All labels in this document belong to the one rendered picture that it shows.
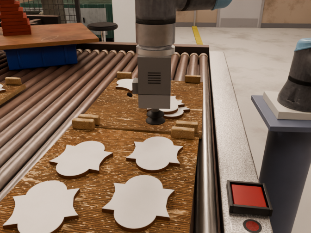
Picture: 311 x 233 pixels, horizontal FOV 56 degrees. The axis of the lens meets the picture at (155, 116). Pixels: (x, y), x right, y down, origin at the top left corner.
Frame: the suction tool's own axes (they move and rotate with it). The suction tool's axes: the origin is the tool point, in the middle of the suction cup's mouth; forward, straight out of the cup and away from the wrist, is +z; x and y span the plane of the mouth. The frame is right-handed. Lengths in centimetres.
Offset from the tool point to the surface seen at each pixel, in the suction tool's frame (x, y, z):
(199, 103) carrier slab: 12.4, -30.6, 9.0
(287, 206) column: 50, -33, 53
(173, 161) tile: 4.2, 3.5, 8.0
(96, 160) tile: -12.8, 4.1, 8.0
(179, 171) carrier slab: 5.4, 6.0, 9.0
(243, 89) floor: 93, -290, 103
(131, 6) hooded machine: -61, -428, 20
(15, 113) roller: -45, -24, 11
